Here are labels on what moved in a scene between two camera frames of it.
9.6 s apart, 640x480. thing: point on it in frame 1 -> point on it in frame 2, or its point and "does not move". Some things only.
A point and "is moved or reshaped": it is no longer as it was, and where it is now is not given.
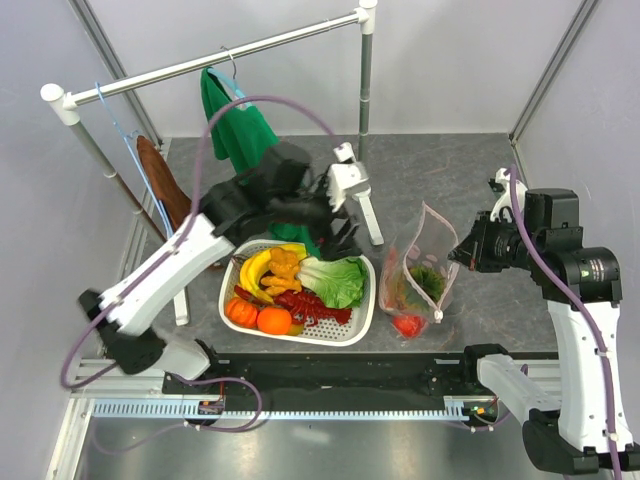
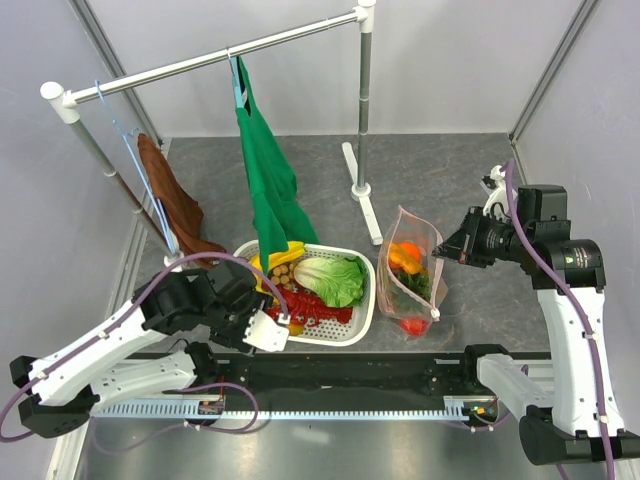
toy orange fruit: [274, 321] is moved or reshaped
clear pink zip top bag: [419, 273] is moved or reshaped
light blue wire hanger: [152, 191] does not move
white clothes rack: [366, 12] does not move
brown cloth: [172, 195] does not move
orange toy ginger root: [284, 265] -> [400, 258]
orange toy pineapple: [430, 281] -> [411, 292]
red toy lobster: [305, 308] does not move
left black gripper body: [312, 210] -> [229, 327]
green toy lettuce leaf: [342, 283] does not move
